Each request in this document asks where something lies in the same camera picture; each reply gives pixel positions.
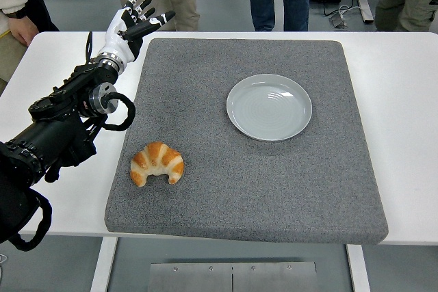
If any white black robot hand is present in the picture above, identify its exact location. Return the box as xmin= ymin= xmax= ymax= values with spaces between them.
xmin=96 ymin=0 xmax=177 ymax=64

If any black wristwatch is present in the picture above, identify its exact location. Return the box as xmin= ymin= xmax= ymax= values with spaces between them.
xmin=3 ymin=7 xmax=28 ymax=20

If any grey power adapter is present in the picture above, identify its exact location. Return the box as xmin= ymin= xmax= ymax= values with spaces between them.
xmin=328 ymin=11 xmax=348 ymax=29

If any person's hand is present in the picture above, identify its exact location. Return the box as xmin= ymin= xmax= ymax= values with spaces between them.
xmin=8 ymin=14 xmax=40 ymax=47

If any golden croissant bread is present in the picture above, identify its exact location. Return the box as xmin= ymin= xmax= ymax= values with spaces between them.
xmin=130 ymin=141 xmax=185 ymax=187

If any pale grey round plate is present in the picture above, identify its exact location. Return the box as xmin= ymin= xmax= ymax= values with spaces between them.
xmin=226 ymin=73 xmax=313 ymax=142

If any grey metal plate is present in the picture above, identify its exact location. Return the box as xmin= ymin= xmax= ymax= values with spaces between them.
xmin=149 ymin=261 xmax=318 ymax=292

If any white cable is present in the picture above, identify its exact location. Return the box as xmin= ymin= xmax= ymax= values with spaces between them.
xmin=328 ymin=3 xmax=364 ymax=19

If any white table leg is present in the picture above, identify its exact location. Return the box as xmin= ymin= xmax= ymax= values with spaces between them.
xmin=345 ymin=243 xmax=371 ymax=292
xmin=89 ymin=237 xmax=119 ymax=292

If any grey felt mat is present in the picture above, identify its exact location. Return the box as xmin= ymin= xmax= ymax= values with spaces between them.
xmin=103 ymin=38 xmax=389 ymax=245

